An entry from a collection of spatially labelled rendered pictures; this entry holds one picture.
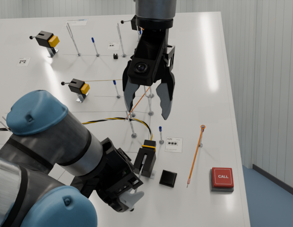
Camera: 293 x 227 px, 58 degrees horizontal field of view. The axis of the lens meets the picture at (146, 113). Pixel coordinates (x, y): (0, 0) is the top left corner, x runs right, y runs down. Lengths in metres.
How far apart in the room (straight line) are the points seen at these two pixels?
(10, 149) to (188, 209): 0.46
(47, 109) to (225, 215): 0.51
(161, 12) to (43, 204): 0.36
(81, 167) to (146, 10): 0.29
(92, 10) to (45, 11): 1.55
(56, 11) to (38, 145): 9.51
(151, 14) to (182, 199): 0.46
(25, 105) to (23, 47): 0.84
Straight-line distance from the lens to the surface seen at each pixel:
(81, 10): 9.70
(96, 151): 0.45
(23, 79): 1.09
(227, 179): 0.71
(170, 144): 0.78
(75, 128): 0.42
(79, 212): 0.27
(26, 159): 0.39
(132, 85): 0.56
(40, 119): 0.38
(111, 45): 1.09
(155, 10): 0.49
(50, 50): 1.11
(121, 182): 0.52
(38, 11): 10.02
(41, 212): 0.25
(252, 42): 4.71
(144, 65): 0.46
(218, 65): 0.98
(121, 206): 0.56
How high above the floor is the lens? 1.33
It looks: 5 degrees down
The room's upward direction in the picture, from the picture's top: straight up
